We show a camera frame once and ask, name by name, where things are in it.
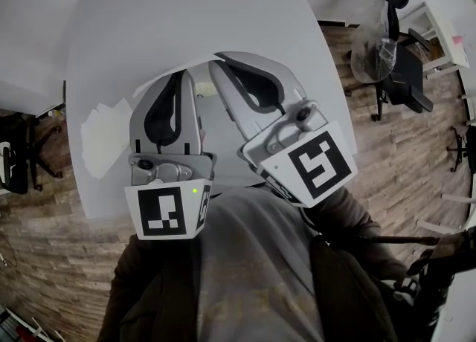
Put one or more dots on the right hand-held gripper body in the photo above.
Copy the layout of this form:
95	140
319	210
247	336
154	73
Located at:
320	166

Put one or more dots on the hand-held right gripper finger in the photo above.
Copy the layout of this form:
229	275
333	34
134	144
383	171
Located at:
234	106
290	80

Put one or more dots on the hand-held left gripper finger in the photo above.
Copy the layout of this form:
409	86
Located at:
139	125
191	117

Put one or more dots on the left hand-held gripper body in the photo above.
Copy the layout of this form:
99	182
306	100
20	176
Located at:
160	210

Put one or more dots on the small white box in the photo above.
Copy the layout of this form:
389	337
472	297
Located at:
204	89

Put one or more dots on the white cloth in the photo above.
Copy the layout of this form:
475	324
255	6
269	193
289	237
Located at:
106	136

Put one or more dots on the black shoulder bag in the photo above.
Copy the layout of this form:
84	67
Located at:
431	277

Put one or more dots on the person's right forearm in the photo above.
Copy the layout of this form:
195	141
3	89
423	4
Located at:
346	229

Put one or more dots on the person's left forearm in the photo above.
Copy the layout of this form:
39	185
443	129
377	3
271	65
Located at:
148	277

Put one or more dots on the grey table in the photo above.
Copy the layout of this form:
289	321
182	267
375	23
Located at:
186	9

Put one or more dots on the person's torso in grey shirt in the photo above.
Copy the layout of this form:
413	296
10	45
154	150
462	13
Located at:
256	266

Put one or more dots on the black office chair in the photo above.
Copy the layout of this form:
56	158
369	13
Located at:
26	154
405	69
461	147

